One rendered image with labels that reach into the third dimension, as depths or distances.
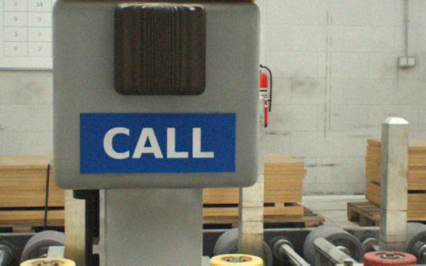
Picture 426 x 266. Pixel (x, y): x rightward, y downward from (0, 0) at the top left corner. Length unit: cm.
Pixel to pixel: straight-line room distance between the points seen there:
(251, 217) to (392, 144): 26
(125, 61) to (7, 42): 720
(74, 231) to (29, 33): 609
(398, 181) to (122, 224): 120
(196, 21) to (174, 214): 7
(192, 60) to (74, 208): 114
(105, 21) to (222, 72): 4
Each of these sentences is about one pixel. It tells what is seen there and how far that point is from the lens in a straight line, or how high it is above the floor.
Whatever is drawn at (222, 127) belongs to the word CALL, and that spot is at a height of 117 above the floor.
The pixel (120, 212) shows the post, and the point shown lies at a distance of 32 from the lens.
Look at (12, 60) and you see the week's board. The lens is 748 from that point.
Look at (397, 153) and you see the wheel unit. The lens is 150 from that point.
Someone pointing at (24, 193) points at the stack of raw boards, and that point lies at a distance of 624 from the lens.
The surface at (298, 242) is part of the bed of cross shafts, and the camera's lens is 202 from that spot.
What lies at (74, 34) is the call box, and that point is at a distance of 30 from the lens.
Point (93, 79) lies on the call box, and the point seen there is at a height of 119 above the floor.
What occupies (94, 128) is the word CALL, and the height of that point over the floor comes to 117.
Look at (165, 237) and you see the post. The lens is 32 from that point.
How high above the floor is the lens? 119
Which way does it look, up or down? 4 degrees down
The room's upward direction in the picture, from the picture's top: straight up
